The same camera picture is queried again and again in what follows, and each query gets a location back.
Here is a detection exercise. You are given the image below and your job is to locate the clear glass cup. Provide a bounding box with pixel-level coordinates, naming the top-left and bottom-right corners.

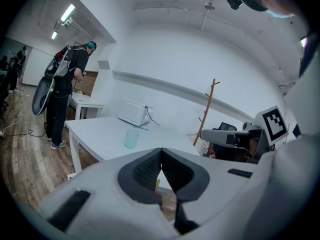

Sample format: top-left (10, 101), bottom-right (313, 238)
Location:
top-left (124, 128), bottom-right (141, 150)

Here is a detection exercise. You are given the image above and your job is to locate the ceiling pipe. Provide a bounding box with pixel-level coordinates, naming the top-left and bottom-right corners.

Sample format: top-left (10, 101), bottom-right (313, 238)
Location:
top-left (132, 0), bottom-right (238, 32)

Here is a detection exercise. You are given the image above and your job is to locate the small white table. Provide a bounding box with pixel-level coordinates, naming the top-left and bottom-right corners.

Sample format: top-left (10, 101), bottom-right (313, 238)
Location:
top-left (67, 93), bottom-right (106, 121)

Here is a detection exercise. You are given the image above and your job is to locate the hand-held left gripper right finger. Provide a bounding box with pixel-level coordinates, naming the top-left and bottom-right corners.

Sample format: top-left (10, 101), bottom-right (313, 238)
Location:
top-left (161, 147), bottom-right (262, 240)

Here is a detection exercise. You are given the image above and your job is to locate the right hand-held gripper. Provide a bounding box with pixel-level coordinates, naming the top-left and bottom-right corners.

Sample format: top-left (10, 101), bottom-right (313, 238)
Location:
top-left (201, 105), bottom-right (290, 164)

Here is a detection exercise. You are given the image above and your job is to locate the brown wooden coat rack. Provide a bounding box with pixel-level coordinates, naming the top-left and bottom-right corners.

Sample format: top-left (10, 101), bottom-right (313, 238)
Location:
top-left (186, 78), bottom-right (221, 147)

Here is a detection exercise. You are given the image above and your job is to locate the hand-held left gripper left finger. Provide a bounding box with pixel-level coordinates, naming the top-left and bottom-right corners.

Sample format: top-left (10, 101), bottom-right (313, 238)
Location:
top-left (37, 147), bottom-right (181, 240)

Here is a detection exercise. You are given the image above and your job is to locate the black microwave power cable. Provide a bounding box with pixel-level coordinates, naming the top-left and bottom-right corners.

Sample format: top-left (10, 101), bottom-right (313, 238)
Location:
top-left (144, 106), bottom-right (161, 127)

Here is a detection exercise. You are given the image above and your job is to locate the white microwave oven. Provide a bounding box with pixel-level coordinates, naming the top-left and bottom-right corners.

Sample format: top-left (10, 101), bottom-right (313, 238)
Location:
top-left (117, 98), bottom-right (151, 128)

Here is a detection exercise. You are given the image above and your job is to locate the blue face mask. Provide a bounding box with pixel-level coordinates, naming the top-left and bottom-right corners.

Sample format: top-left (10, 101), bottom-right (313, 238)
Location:
top-left (264, 8), bottom-right (296, 19)

